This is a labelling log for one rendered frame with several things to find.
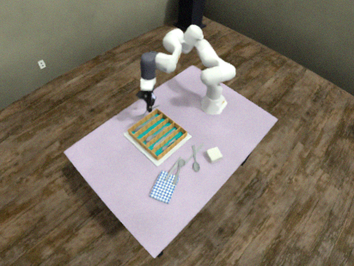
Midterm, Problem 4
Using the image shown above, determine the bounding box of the blue and white checked towel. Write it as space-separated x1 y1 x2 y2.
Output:
150 171 180 204

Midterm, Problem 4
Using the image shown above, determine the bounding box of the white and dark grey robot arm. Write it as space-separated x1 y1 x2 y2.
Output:
136 25 235 115

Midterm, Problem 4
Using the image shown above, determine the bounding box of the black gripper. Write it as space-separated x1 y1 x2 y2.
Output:
144 85 156 113

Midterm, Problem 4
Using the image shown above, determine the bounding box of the wooden cutlery tray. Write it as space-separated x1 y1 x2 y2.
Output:
128 108 186 160

